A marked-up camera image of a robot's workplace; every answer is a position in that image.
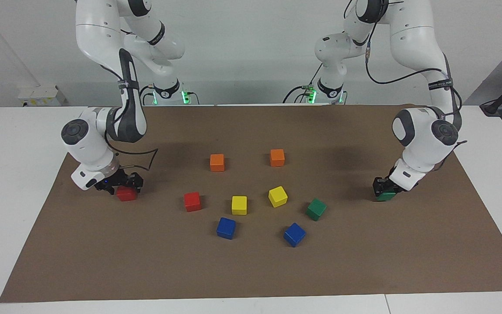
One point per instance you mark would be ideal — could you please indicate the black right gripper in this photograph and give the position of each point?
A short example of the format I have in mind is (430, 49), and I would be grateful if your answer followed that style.
(113, 179)

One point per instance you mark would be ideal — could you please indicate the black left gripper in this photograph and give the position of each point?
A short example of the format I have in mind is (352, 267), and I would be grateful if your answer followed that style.
(389, 184)

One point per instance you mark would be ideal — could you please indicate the green wooden cube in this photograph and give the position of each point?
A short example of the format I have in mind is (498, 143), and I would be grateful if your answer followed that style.
(386, 196)
(316, 209)

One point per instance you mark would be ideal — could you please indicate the red wooden cube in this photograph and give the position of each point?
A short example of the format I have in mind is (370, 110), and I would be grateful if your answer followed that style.
(192, 202)
(125, 195)

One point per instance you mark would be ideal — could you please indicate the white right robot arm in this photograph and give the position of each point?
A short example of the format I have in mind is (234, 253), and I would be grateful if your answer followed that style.
(98, 39)

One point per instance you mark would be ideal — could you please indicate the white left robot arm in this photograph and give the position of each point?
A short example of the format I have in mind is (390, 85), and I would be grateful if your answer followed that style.
(421, 39)

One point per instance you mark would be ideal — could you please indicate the orange wooden cube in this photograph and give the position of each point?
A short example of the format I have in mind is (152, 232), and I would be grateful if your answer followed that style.
(217, 163)
(277, 158)

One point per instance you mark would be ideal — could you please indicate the blue wooden cube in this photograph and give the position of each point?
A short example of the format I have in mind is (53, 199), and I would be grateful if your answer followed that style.
(226, 228)
(294, 235)

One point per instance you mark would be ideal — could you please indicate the yellow wooden cube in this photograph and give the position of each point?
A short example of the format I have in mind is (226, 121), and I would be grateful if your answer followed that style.
(239, 206)
(278, 196)

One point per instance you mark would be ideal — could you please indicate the white box yellow label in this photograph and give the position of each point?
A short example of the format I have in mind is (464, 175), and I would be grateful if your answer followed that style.
(42, 93)

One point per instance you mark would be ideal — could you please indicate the brown paper table mat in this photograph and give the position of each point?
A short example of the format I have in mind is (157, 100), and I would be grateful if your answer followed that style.
(251, 270)

